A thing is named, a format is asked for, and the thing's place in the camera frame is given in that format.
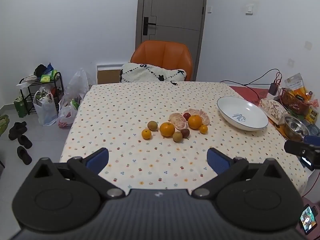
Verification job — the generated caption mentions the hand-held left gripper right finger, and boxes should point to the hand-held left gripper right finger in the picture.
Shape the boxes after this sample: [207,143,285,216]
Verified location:
[191,147,288,199]

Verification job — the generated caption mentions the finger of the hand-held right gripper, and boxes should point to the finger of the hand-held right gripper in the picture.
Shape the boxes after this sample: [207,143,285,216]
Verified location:
[303,135,320,147]
[284,140,318,159]

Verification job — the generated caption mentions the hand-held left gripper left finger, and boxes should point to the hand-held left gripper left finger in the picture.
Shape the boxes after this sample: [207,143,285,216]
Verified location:
[30,147,125,200]

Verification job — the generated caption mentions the large orange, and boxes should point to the large orange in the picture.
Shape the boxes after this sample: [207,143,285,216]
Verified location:
[188,114,203,130]
[159,122,175,137]

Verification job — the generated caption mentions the peeled pomelo piece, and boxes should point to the peeled pomelo piece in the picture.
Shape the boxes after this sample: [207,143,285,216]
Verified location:
[169,113,188,129]
[184,108,210,125]

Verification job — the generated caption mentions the white plate with blue rim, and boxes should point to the white plate with blue rim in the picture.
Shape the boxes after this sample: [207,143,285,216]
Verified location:
[217,96,269,131]

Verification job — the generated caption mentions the metal bowl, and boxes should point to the metal bowl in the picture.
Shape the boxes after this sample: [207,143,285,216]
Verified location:
[284,115,310,140]

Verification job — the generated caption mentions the yellow box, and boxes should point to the yellow box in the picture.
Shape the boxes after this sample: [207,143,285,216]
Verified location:
[306,105,320,124]

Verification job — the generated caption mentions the brown plastic basket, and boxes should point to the brown plastic basket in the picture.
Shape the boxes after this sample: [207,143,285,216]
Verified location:
[281,87,310,115]

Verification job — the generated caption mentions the patterned fabric pouch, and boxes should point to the patterned fabric pouch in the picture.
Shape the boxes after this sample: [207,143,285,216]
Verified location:
[259,98,289,125]

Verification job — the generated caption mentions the white plastic bag red print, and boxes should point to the white plastic bag red print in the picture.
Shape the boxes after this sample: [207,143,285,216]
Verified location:
[58,99,78,128]

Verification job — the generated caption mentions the yellow snack packet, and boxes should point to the yellow snack packet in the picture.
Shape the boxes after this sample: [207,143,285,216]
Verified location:
[284,73,307,95]

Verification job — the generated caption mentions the smartphone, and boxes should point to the smartphone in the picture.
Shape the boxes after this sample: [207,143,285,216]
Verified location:
[299,204,318,235]

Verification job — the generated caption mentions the black slipper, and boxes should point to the black slipper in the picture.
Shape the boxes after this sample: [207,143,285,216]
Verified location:
[17,135,33,149]
[9,121,27,140]
[17,146,32,165]

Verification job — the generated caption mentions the clear plastic bag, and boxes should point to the clear plastic bag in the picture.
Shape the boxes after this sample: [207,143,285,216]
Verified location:
[67,69,92,100]

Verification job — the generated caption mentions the black shelf rack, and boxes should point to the black shelf rack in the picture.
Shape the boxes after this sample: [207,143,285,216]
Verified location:
[20,72,64,115]

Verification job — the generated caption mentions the green paper bag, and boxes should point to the green paper bag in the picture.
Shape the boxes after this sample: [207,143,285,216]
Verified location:
[14,97,28,118]

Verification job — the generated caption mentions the white cushion with black lines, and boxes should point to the white cushion with black lines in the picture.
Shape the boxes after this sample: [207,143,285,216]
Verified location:
[119,62,187,83]

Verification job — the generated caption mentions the green packet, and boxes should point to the green packet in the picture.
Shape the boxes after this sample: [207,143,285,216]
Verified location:
[40,70,58,83]

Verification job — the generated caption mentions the green patterned slipper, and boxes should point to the green patterned slipper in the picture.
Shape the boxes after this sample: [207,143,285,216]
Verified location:
[0,114,10,137]

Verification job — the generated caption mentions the black hat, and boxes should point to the black hat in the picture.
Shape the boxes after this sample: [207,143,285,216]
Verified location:
[34,64,48,77]

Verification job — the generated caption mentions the orange chair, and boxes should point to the orange chair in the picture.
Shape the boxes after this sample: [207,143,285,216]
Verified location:
[130,40,193,82]

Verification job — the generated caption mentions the grey door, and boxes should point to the grey door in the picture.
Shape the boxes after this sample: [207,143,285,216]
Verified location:
[136,0,208,80]

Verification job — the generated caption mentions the black cable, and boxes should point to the black cable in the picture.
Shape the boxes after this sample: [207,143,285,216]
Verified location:
[220,69,282,100]

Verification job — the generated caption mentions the black door handle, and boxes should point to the black door handle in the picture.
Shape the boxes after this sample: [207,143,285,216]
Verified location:
[142,17,157,36]

